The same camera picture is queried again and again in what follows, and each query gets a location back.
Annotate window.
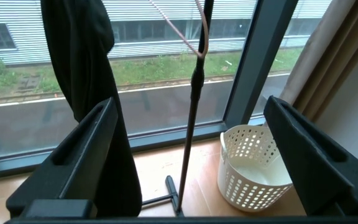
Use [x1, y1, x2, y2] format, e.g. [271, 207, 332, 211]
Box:
[0, 0, 333, 194]

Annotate beige curtain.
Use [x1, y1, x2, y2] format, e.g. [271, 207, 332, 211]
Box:
[279, 0, 358, 123]

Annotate white laundry basket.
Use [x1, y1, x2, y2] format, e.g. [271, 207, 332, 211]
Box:
[217, 124, 294, 213]

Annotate pink clothes hanger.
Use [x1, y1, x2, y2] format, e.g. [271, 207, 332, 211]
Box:
[149, 0, 210, 60]

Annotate black shorts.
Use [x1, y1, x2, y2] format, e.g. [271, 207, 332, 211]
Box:
[40, 0, 143, 218]

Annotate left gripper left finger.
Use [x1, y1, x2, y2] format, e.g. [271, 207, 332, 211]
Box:
[6, 97, 119, 218]

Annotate black clothes rack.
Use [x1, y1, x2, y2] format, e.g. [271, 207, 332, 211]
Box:
[141, 0, 216, 217]

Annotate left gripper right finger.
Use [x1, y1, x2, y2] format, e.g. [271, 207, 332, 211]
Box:
[264, 95, 358, 217]

